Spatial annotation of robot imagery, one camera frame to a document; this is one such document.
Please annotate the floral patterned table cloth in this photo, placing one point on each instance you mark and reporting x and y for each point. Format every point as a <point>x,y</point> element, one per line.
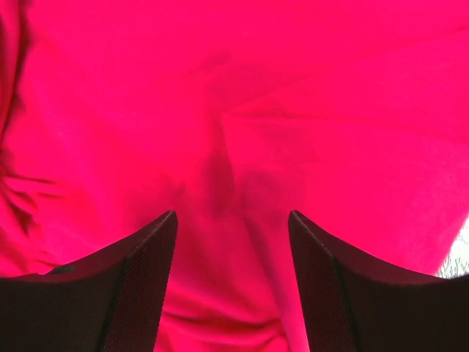
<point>456,262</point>

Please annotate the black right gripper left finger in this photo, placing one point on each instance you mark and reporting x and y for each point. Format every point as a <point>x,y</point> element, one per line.
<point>111,300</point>

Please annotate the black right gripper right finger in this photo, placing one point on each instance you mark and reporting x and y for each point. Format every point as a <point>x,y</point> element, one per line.
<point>352,301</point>

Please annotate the red t shirt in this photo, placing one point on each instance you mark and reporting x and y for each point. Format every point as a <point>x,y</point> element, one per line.
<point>233,114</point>

